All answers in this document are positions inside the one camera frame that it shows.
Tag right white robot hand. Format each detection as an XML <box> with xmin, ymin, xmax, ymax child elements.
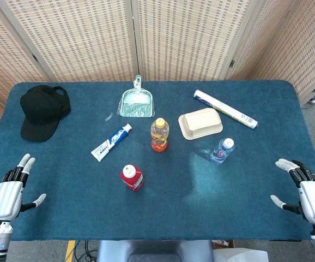
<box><xmin>270</xmin><ymin>158</ymin><xmax>315</xmax><ymax>225</ymax></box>

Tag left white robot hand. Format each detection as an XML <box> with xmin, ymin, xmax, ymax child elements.
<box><xmin>0</xmin><ymin>153</ymin><xmax>47</xmax><ymax>221</ymax></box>

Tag clear water bottle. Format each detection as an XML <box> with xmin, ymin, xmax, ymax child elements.
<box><xmin>210</xmin><ymin>138</ymin><xmax>235</xmax><ymax>165</ymax></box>

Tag red juice bottle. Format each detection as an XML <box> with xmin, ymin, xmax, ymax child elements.
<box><xmin>119</xmin><ymin>164</ymin><xmax>144</xmax><ymax>192</ymax></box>

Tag blue table cloth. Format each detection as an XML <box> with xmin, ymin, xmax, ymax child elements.
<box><xmin>0</xmin><ymin>80</ymin><xmax>315</xmax><ymax>242</ymax></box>

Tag black baseball cap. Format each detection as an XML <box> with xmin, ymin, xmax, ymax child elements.
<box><xmin>20</xmin><ymin>85</ymin><xmax>71</xmax><ymax>142</ymax></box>

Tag white blue toothpaste tube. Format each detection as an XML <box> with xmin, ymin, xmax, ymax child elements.
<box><xmin>90</xmin><ymin>123</ymin><xmax>133</xmax><ymax>163</ymax></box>

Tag white plastic wrap roll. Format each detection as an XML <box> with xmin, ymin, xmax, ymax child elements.
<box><xmin>193</xmin><ymin>89</ymin><xmax>258</xmax><ymax>129</ymax></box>

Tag beige lunch box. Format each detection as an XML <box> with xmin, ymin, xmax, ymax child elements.
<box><xmin>178</xmin><ymin>108</ymin><xmax>224</xmax><ymax>141</ymax></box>

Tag green dustpan brush set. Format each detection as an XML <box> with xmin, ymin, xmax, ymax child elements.
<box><xmin>118</xmin><ymin>75</ymin><xmax>156</xmax><ymax>118</ymax></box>

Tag orange tea bottle yellow cap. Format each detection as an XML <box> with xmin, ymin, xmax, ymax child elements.
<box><xmin>150</xmin><ymin>117</ymin><xmax>170</xmax><ymax>153</ymax></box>

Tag woven folding screen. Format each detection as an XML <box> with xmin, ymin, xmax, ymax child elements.
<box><xmin>0</xmin><ymin>0</ymin><xmax>315</xmax><ymax>134</ymax></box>

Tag black floor cables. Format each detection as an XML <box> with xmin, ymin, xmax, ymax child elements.
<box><xmin>74</xmin><ymin>240</ymin><xmax>98</xmax><ymax>262</ymax></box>

